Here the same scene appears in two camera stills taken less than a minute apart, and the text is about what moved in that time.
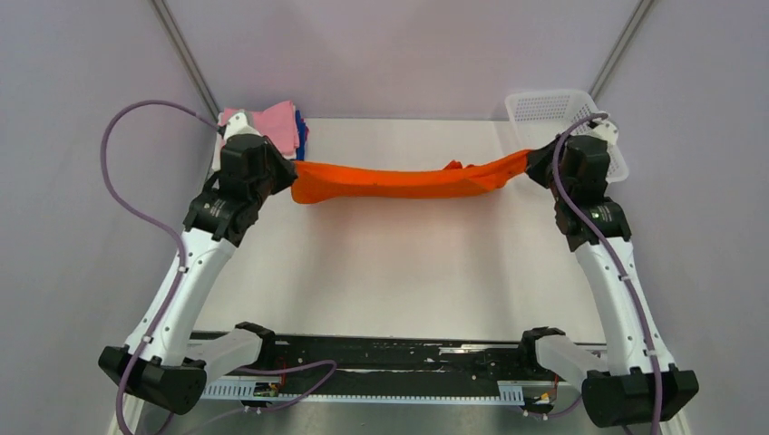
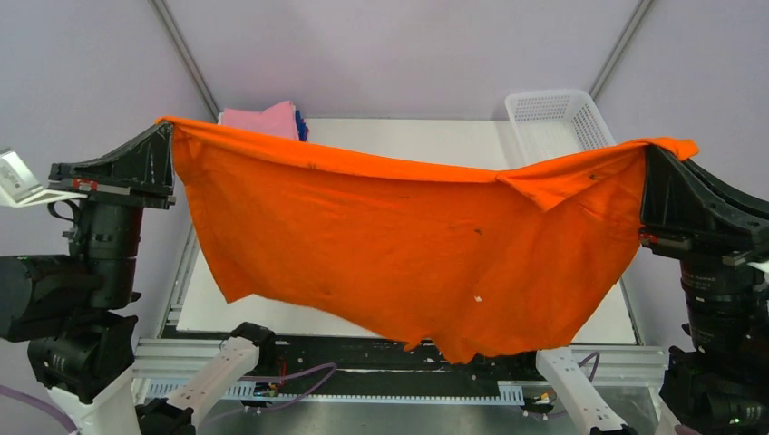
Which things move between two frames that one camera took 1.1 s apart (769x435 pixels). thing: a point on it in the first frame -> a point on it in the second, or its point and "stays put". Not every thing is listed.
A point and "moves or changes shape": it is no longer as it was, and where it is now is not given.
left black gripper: [287, 174] -> [143, 170]
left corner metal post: [186, 55] stays put
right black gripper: [535, 160] -> [680, 197]
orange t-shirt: [320, 181] moves or changes shape
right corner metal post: [634, 24] stays put
